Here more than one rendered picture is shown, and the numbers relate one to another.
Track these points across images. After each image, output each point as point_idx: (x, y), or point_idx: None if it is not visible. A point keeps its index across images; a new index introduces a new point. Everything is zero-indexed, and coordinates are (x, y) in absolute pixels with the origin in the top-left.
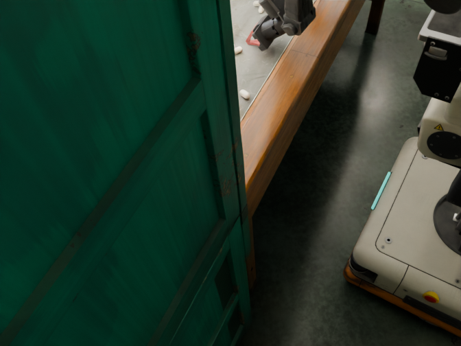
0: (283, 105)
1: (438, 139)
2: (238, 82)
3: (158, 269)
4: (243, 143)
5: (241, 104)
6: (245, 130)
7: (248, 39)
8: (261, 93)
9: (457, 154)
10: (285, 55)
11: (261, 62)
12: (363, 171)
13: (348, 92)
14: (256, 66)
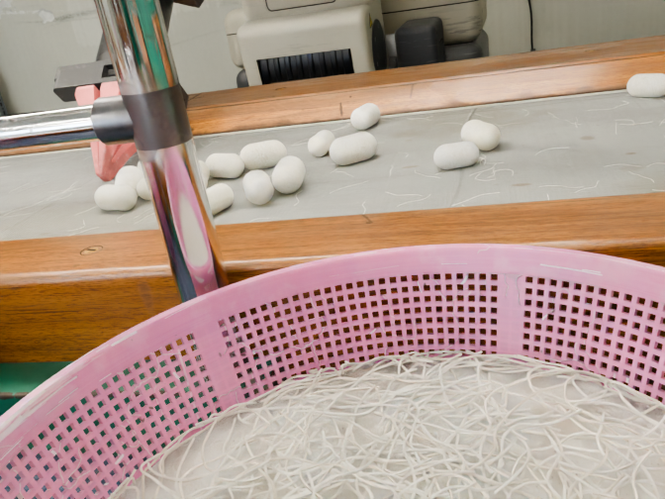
0: (389, 71)
1: (376, 46)
2: (307, 146)
3: None
4: (559, 58)
5: (404, 122)
6: (514, 67)
7: (110, 150)
8: (355, 100)
9: (385, 55)
10: (190, 116)
11: (209, 147)
12: None
13: None
14: (229, 148)
